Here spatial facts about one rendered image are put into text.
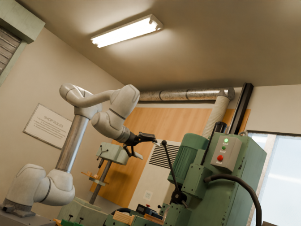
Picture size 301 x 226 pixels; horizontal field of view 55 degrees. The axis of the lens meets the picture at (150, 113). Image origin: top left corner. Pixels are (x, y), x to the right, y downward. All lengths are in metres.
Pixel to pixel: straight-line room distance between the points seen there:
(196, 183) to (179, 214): 0.17
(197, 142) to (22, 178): 1.01
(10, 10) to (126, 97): 3.00
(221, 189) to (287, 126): 1.76
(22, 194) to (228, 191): 1.10
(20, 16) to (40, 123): 1.46
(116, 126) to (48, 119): 3.09
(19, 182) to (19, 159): 2.65
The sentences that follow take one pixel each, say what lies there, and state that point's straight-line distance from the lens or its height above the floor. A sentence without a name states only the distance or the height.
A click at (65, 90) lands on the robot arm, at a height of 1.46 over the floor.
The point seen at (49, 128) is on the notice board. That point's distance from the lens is 4.50.
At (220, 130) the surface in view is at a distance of 1.75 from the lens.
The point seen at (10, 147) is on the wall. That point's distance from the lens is 4.40.
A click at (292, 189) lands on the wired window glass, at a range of 2.96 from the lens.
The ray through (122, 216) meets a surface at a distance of 1.52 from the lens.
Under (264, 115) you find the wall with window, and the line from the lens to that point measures 3.31.
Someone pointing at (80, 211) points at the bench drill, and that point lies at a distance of 3.84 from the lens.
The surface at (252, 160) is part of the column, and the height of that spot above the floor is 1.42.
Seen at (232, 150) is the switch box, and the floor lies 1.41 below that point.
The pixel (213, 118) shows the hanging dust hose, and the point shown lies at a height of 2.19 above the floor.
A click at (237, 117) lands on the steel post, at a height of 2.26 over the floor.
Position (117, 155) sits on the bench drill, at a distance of 3.95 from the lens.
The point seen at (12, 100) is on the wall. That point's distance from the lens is 4.37.
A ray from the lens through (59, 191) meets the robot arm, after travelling 1.90.
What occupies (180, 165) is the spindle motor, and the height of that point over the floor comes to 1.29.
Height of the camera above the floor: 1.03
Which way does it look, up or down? 16 degrees up
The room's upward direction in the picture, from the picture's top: 24 degrees clockwise
